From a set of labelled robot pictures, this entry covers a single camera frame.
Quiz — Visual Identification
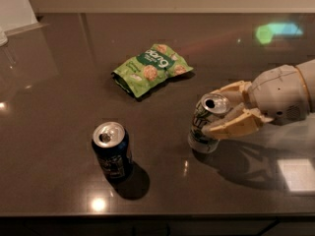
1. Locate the green snack bag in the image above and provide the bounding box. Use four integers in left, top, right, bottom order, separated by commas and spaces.
112, 43, 193, 98

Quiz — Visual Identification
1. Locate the white object at left edge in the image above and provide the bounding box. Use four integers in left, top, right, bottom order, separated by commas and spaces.
0, 27, 8, 46

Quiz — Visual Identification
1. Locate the green white 7up can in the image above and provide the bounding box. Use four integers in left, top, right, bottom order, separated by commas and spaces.
188, 93, 230, 153

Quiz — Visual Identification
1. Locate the dark blue pepsi can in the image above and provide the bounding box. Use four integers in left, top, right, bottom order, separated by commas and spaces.
92, 122, 133, 182

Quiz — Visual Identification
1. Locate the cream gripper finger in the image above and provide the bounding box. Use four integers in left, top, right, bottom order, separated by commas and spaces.
202, 103, 273, 140
213, 81, 251, 107

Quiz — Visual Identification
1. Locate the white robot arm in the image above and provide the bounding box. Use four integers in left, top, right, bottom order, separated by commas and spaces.
202, 60, 315, 140

